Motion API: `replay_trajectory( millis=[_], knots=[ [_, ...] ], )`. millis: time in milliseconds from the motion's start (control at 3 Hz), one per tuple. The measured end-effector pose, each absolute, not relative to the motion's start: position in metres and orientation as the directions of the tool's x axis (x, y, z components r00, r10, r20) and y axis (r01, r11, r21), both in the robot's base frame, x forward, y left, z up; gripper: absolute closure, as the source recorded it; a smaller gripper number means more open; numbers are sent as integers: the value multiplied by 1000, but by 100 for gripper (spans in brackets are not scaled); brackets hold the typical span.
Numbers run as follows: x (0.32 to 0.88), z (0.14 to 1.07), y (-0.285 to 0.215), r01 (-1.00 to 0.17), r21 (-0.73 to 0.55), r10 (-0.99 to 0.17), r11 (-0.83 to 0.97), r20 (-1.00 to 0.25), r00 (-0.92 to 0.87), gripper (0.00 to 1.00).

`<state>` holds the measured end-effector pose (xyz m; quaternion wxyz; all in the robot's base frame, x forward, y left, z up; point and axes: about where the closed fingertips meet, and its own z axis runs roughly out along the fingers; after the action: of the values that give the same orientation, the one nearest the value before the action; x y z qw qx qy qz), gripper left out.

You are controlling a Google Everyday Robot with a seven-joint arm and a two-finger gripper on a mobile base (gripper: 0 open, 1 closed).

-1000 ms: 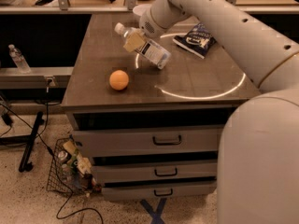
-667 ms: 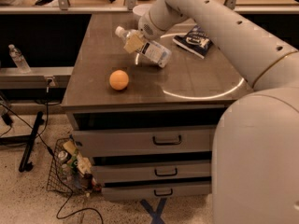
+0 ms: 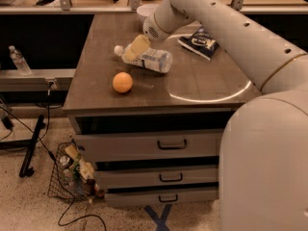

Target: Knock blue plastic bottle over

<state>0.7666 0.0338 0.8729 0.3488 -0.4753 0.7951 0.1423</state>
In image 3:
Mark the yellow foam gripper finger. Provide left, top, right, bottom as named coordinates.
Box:
left=124, top=35, right=150, bottom=61

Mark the clear plastic water bottle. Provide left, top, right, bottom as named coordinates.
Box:
left=114, top=45, right=172, bottom=74

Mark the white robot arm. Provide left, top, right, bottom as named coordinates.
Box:
left=143, top=0, right=308, bottom=231

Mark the small water bottle on ledge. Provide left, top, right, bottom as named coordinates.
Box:
left=9, top=45, right=32, bottom=76

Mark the white ceramic bowl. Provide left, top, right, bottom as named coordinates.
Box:
left=137, top=4, right=158, bottom=23

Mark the orange ball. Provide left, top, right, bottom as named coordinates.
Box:
left=113, top=72, right=133, bottom=93

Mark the blue chip bag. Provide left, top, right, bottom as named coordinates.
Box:
left=178, top=26, right=218, bottom=61

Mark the grey drawer cabinet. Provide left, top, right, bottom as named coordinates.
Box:
left=64, top=13, right=260, bottom=194

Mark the black table leg left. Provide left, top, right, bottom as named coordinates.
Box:
left=0, top=115, right=44, bottom=178

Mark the top drawer with handle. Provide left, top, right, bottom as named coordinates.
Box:
left=75, top=129, right=222, bottom=162

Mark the drawer with handle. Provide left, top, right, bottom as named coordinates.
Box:
left=105, top=187, right=218, bottom=207
left=75, top=129, right=222, bottom=162
left=94, top=165, right=218, bottom=190

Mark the middle drawer with handle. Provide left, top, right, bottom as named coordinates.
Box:
left=94, top=165, right=218, bottom=190

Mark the black wire basket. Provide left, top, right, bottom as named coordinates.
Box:
left=47, top=142, right=105, bottom=202

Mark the bottom drawer with handle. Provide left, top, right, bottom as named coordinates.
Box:
left=105, top=187, right=218, bottom=207

